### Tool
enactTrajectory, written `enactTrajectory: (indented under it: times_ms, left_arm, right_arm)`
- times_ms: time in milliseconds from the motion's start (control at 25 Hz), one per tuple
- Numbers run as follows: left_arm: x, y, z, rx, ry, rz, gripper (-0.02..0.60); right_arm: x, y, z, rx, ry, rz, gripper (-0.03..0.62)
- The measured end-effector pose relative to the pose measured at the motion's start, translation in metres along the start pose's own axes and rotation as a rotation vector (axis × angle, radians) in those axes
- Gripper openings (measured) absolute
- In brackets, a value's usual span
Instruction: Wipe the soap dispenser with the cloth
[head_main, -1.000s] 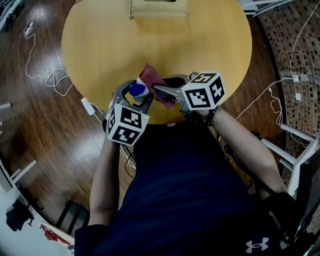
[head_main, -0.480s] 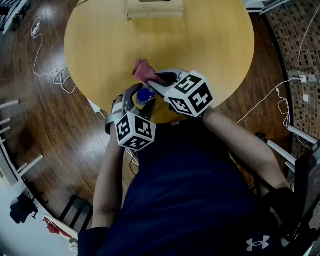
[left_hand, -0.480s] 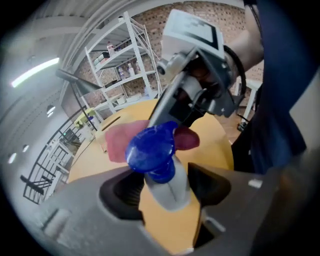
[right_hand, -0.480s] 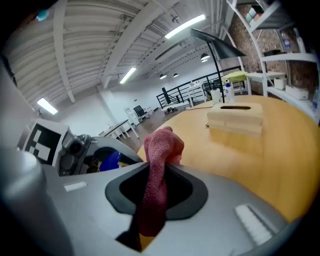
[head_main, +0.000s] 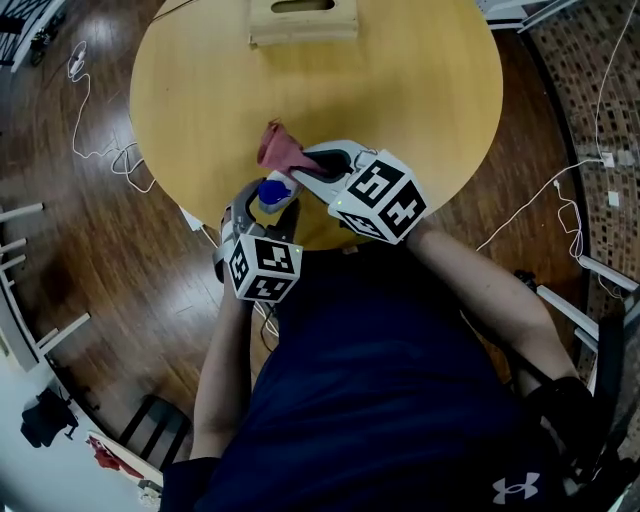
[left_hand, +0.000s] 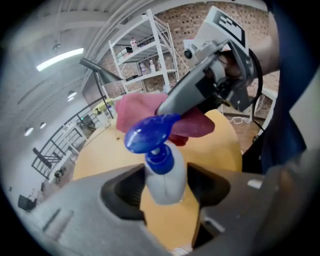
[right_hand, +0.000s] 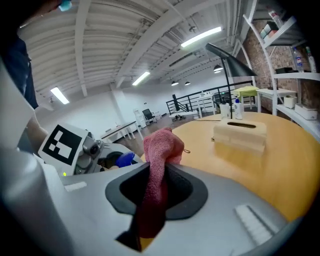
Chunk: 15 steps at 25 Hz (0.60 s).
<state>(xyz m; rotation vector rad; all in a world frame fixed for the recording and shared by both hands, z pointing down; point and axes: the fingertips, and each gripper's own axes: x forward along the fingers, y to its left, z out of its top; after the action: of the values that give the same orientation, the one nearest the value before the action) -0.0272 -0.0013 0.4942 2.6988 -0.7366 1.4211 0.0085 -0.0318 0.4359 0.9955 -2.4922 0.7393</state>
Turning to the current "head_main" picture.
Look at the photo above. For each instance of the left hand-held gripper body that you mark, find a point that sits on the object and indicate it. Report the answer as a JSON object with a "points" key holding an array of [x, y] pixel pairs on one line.
{"points": [[265, 270]]}

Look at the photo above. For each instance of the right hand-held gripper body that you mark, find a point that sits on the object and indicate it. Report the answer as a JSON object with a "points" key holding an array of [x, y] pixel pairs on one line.
{"points": [[380, 200]]}

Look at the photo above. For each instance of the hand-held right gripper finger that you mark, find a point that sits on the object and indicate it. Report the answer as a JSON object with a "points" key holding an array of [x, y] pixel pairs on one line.
{"points": [[340, 146], [325, 185]]}

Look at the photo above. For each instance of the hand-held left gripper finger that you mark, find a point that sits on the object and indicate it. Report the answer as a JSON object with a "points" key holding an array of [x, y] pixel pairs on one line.
{"points": [[245, 207], [290, 222]]}

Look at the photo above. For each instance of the white bottle blue pump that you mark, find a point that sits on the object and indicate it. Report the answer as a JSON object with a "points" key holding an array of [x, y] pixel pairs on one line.
{"points": [[275, 192]]}

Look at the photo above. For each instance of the pink cloth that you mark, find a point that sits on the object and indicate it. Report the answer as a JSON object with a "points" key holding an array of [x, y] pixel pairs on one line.
{"points": [[280, 150]]}

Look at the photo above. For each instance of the person's left forearm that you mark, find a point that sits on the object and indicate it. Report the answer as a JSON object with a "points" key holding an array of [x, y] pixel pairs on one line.
{"points": [[225, 380]]}

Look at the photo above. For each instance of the person's right forearm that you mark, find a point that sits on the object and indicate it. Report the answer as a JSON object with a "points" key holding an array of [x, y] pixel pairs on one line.
{"points": [[490, 300]]}

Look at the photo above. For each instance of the red cloth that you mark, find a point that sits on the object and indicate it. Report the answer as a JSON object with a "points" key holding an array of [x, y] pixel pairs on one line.
{"points": [[107, 457]]}

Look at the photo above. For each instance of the wooden tissue box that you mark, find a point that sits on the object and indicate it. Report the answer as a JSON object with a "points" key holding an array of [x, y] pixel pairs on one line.
{"points": [[300, 25]]}

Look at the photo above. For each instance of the person's navy blue shirt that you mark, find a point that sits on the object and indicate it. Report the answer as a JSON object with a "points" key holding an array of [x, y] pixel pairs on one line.
{"points": [[375, 400]]}

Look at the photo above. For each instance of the small white power adapter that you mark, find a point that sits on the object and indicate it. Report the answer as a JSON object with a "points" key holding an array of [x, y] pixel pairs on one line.
{"points": [[77, 60]]}

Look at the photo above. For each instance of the black monitor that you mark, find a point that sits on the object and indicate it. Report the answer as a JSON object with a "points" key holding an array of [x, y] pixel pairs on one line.
{"points": [[615, 360]]}

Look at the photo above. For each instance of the black metal railing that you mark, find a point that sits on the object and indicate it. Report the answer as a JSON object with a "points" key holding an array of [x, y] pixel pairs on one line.
{"points": [[10, 35]]}

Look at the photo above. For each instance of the curved white table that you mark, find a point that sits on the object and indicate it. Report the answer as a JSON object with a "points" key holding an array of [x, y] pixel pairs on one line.
{"points": [[50, 475]]}

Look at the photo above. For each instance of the white wall socket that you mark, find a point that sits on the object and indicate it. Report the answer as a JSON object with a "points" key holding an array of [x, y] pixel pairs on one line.
{"points": [[607, 160], [613, 199]]}

